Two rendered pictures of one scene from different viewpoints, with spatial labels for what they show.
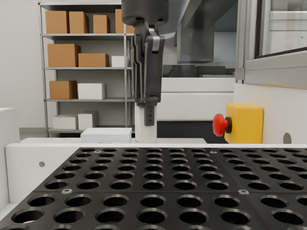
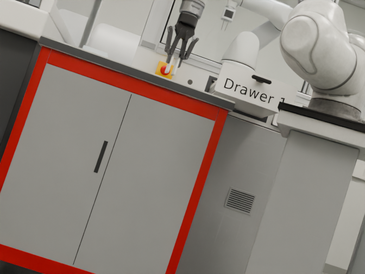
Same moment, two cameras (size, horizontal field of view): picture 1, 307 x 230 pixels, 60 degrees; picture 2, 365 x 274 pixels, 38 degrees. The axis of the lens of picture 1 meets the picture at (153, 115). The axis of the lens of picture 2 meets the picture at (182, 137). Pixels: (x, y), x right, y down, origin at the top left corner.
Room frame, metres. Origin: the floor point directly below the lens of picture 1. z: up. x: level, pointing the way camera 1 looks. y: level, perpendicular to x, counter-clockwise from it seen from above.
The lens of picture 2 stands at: (0.51, 2.03, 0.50)
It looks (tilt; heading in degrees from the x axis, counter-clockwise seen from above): 4 degrees up; 265
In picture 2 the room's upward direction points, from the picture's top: 18 degrees clockwise
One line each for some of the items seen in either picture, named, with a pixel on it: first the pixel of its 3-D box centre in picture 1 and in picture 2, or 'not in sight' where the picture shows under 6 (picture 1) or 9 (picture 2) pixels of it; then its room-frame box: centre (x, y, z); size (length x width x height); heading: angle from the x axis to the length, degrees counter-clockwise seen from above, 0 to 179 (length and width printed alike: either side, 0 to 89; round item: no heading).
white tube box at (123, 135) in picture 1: (108, 139); (94, 58); (0.72, 0.13, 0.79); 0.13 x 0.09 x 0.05; 90
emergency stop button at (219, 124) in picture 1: (222, 124); (165, 70); (0.46, -0.12, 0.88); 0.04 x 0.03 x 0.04; 179
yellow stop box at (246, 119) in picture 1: (240, 125); (164, 72); (0.46, -0.15, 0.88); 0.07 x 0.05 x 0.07; 179
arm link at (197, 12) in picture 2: not in sight; (191, 9); (0.44, 0.01, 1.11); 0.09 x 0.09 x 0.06
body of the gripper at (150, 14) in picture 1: (145, 28); (185, 27); (0.44, 0.01, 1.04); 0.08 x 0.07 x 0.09; 16
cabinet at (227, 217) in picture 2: not in sight; (198, 200); (0.08, -0.65, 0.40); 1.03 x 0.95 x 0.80; 179
